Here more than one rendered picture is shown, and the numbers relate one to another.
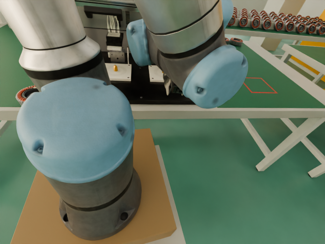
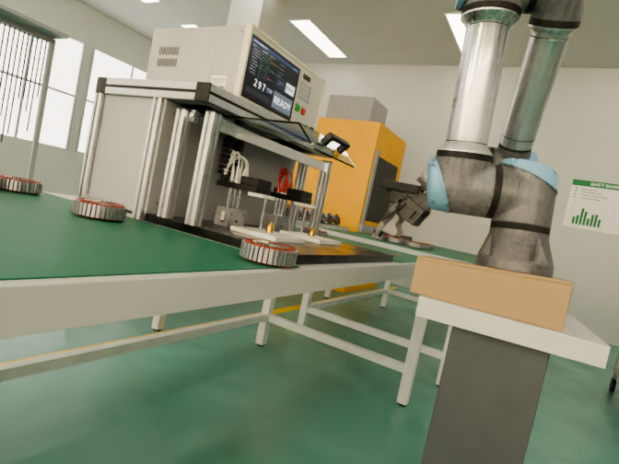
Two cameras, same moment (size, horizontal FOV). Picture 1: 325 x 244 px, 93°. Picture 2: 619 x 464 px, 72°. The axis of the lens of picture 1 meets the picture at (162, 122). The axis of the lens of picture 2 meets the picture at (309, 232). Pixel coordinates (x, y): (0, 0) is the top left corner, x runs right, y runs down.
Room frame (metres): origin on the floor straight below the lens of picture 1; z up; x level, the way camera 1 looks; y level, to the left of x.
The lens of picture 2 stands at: (-0.18, 1.07, 0.87)
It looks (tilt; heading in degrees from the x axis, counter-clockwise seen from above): 3 degrees down; 312
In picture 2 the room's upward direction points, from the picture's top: 12 degrees clockwise
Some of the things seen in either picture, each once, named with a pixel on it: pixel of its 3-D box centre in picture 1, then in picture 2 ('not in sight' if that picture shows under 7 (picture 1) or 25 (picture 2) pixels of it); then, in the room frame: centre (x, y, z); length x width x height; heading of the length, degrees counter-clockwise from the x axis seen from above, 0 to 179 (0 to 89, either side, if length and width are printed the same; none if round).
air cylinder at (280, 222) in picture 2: not in sight; (275, 222); (0.88, 0.06, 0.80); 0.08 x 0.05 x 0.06; 103
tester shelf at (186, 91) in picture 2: not in sight; (230, 122); (1.03, 0.22, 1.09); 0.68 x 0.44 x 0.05; 103
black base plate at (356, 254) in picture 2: (140, 74); (286, 240); (0.73, 0.15, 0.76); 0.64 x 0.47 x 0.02; 103
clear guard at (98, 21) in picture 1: (110, 7); (286, 142); (0.70, 0.26, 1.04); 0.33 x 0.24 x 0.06; 13
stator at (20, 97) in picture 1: (36, 96); (269, 252); (0.43, 0.50, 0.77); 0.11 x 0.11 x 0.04
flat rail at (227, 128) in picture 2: not in sight; (281, 149); (0.81, 0.17, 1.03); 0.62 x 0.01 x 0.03; 103
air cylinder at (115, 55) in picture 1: (117, 54); (229, 216); (0.83, 0.30, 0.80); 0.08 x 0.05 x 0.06; 103
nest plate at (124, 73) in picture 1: (115, 71); (268, 234); (0.69, 0.27, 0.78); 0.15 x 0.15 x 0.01; 13
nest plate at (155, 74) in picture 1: (163, 73); (310, 237); (0.74, 0.03, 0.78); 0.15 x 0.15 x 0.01; 13
